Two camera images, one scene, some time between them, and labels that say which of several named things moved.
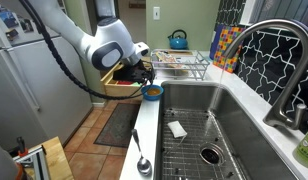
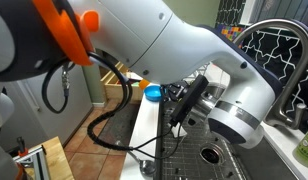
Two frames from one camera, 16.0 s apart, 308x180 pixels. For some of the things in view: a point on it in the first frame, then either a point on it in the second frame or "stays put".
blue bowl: [152, 92] stays put
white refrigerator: [35, 98] stays put
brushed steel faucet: [288, 114] stays put
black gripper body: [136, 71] -> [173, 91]
